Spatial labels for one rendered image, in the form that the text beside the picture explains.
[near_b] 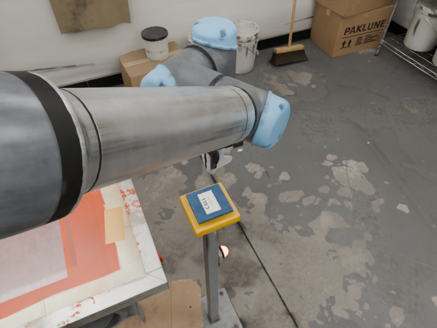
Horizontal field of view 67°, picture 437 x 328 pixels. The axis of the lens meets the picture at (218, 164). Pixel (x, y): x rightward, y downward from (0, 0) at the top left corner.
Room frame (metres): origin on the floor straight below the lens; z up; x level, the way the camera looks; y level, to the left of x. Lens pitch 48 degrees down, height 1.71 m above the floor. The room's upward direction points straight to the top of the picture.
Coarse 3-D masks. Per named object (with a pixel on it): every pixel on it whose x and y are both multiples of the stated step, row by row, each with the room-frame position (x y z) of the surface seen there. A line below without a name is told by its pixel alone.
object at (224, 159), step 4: (220, 152) 0.51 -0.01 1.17; (208, 156) 0.50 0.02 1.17; (220, 156) 0.51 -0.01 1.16; (224, 156) 0.51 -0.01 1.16; (228, 156) 0.52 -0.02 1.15; (208, 160) 0.50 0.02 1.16; (220, 160) 0.51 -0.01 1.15; (224, 160) 0.51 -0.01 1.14; (228, 160) 0.52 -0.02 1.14; (208, 164) 0.50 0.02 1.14; (220, 164) 0.51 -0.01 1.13; (224, 164) 0.51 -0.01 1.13; (208, 168) 0.50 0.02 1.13; (216, 168) 0.49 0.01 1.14; (212, 172) 0.50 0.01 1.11
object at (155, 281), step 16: (128, 192) 0.54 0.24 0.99; (128, 208) 0.48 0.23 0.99; (144, 224) 0.44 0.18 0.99; (144, 240) 0.39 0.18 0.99; (144, 256) 0.35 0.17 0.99; (160, 272) 0.31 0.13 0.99; (112, 288) 0.28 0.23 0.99; (128, 288) 0.28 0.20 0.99; (144, 288) 0.28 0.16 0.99; (160, 288) 0.28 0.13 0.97; (80, 304) 0.24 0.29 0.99; (96, 304) 0.24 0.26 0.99; (112, 304) 0.24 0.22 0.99; (128, 304) 0.25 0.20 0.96; (48, 320) 0.21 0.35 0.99; (64, 320) 0.21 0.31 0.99; (80, 320) 0.21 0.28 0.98
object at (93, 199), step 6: (90, 192) 0.56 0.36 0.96; (96, 192) 0.56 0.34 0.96; (84, 198) 0.54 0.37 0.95; (90, 198) 0.54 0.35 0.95; (96, 198) 0.54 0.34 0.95; (102, 198) 0.54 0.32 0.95; (84, 204) 0.52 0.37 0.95; (90, 204) 0.52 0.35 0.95; (96, 204) 0.52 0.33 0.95; (102, 204) 0.52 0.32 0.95; (78, 210) 0.50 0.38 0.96; (84, 210) 0.50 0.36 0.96
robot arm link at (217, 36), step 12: (204, 24) 0.52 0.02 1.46; (216, 24) 0.52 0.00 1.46; (228, 24) 0.52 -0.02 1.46; (192, 36) 0.51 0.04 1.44; (204, 36) 0.49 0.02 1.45; (216, 36) 0.49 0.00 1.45; (228, 36) 0.50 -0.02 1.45; (204, 48) 0.49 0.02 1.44; (216, 48) 0.49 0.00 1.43; (228, 48) 0.50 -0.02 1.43; (216, 60) 0.48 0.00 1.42; (228, 60) 0.50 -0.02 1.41; (228, 72) 0.50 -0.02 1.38
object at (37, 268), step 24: (72, 216) 0.48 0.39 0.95; (96, 216) 0.48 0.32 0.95; (0, 240) 0.41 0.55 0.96; (24, 240) 0.41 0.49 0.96; (48, 240) 0.41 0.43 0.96; (96, 240) 0.41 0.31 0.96; (0, 264) 0.35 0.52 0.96; (24, 264) 0.35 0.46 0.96; (48, 264) 0.35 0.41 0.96; (96, 264) 0.35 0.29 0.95; (0, 288) 0.29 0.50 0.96; (24, 288) 0.29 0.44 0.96; (48, 288) 0.29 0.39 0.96; (0, 312) 0.24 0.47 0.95
